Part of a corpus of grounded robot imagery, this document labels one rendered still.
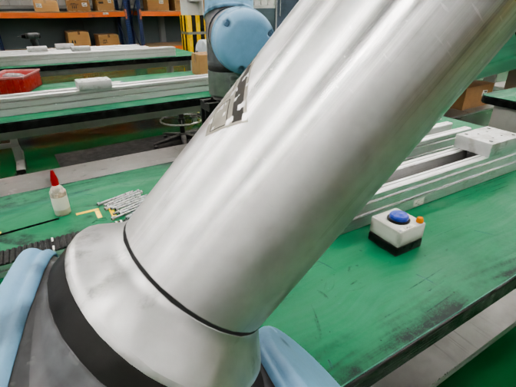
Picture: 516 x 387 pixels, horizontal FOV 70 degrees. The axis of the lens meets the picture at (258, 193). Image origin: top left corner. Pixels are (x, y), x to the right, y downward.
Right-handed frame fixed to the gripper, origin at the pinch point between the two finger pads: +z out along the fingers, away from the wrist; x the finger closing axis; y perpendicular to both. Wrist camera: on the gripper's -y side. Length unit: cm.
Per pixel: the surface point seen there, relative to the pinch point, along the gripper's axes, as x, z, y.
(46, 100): -152, 8, 24
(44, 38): -1044, 39, -40
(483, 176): 7, 11, -76
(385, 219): 12.4, 7.4, -27.8
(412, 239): 17.9, 10.5, -30.4
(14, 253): -20.1, 9.9, 40.9
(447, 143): -12, 9, -86
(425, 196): 6, 11, -51
